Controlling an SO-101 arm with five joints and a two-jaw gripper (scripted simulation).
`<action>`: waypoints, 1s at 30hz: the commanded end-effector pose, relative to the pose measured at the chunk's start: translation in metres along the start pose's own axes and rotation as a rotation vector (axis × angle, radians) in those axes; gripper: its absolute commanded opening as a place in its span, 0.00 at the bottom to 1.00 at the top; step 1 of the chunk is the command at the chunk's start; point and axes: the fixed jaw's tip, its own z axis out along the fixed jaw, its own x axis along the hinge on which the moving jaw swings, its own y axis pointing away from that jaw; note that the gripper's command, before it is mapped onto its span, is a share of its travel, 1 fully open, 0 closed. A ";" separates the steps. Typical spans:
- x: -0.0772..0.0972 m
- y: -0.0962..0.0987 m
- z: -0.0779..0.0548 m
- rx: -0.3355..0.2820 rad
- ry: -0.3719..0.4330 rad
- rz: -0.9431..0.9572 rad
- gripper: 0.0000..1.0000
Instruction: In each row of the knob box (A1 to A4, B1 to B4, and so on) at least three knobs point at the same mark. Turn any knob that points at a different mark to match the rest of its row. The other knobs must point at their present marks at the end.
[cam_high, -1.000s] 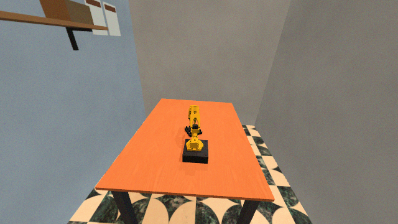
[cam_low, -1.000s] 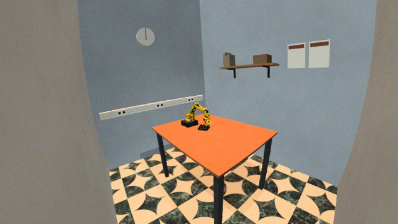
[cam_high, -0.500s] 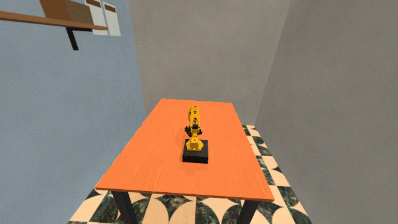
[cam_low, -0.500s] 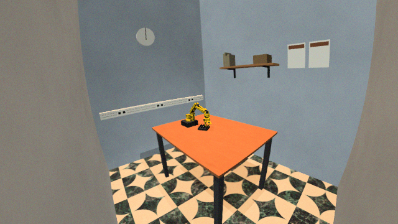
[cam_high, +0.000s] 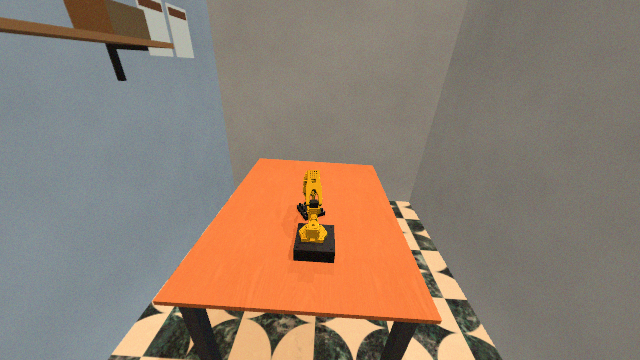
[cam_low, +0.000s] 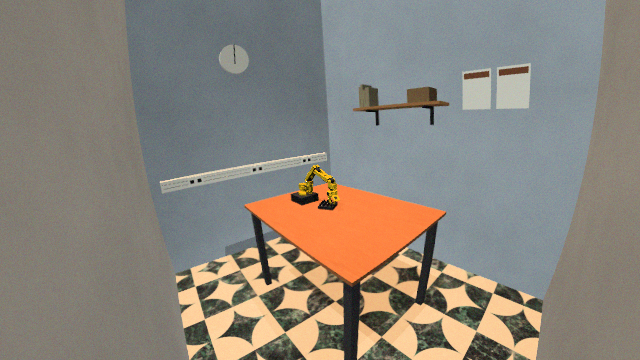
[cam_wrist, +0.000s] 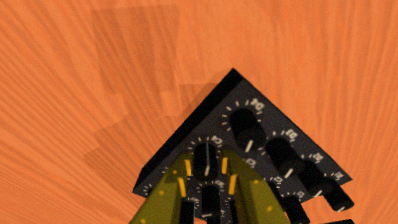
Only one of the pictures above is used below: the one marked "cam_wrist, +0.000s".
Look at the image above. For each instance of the black knob box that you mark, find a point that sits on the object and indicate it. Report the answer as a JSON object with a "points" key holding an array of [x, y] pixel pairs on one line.
{"points": [[228, 119]]}

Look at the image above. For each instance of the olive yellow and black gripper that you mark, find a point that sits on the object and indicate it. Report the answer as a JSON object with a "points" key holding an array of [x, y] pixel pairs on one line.
{"points": [[254, 200]]}

